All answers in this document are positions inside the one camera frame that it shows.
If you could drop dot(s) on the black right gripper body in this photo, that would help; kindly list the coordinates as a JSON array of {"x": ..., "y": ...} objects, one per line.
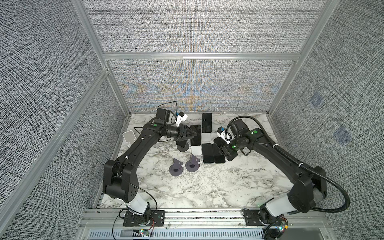
[{"x": 229, "y": 148}]

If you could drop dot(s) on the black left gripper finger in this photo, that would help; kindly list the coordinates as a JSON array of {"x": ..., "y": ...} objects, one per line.
[
  {"x": 187, "y": 138},
  {"x": 191, "y": 130}
]

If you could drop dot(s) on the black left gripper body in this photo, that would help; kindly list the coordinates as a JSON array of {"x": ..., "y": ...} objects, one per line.
[{"x": 181, "y": 128}]

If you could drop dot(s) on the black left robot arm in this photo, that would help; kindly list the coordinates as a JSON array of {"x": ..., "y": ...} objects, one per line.
[{"x": 120, "y": 180}]

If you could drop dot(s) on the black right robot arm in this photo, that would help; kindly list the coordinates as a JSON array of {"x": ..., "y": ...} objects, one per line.
[{"x": 309, "y": 184}]

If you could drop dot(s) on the dark round stand centre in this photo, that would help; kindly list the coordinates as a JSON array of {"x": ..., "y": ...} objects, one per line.
[{"x": 182, "y": 146}]

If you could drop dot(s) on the white stand back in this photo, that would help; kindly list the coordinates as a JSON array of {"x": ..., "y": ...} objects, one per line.
[{"x": 207, "y": 138}]

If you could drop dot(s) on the white stand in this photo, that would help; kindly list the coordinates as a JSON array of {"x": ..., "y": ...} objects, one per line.
[
  {"x": 129, "y": 137},
  {"x": 196, "y": 150},
  {"x": 207, "y": 138}
]

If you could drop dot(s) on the white stand centre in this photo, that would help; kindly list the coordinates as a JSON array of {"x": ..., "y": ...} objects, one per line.
[{"x": 196, "y": 150}]

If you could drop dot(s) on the black phone back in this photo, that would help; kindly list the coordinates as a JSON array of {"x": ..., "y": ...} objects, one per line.
[{"x": 207, "y": 122}]

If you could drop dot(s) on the grey round stand right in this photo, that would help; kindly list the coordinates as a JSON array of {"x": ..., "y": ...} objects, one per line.
[{"x": 193, "y": 164}]

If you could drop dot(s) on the grey round stand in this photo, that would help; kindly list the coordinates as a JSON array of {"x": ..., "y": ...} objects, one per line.
[
  {"x": 193, "y": 164},
  {"x": 176, "y": 169}
]

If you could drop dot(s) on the grey round stand left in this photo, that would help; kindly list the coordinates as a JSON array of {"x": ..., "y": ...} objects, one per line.
[{"x": 176, "y": 169}]

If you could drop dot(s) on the white stand far left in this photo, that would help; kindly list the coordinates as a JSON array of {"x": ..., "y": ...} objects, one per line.
[{"x": 129, "y": 137}]

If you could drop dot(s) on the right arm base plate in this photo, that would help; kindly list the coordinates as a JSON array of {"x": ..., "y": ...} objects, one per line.
[{"x": 251, "y": 217}]

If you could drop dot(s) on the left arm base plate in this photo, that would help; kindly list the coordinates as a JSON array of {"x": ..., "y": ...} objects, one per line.
[{"x": 150, "y": 217}]

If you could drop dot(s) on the aluminium front rail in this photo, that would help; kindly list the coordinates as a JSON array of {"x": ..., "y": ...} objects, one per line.
[{"x": 199, "y": 224}]

